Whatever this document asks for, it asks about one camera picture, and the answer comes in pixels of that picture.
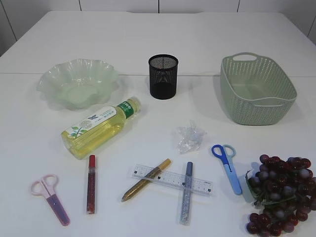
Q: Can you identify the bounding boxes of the clear plastic sheet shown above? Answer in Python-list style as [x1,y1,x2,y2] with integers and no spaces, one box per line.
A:
[177,120,207,154]

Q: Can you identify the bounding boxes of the blue scissors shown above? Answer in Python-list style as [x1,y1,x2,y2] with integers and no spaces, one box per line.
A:
[211,144,242,195]

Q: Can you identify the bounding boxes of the yellow tea bottle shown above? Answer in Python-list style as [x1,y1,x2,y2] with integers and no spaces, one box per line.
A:
[61,97,141,159]

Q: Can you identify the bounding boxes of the dark red grape bunch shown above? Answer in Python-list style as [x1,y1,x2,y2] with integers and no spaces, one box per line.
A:
[245,154,316,237]

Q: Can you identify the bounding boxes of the black mesh pen holder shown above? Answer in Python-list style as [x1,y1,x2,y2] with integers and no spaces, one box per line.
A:
[148,54,179,100]

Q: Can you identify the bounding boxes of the clear plastic ruler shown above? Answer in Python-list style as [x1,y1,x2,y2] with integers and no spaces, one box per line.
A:
[131,164,213,197]

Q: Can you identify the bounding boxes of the gold glitter pen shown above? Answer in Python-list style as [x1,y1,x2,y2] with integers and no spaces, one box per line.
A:
[121,158,171,202]

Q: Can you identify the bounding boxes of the green wavy glass plate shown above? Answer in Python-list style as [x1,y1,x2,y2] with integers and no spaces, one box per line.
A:
[36,59,119,110]

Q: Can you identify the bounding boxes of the silver glitter pen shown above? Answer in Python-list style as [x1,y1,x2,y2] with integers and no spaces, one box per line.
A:
[180,162,193,225]

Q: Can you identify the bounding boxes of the red glitter pen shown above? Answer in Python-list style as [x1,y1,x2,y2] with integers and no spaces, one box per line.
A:
[86,155,96,214]

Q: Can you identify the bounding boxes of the green woven plastic basket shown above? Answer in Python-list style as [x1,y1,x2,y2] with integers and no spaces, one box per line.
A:
[220,52,297,126]

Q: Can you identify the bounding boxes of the pink scissors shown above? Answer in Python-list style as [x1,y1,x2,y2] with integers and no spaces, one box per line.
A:
[30,174,70,226]

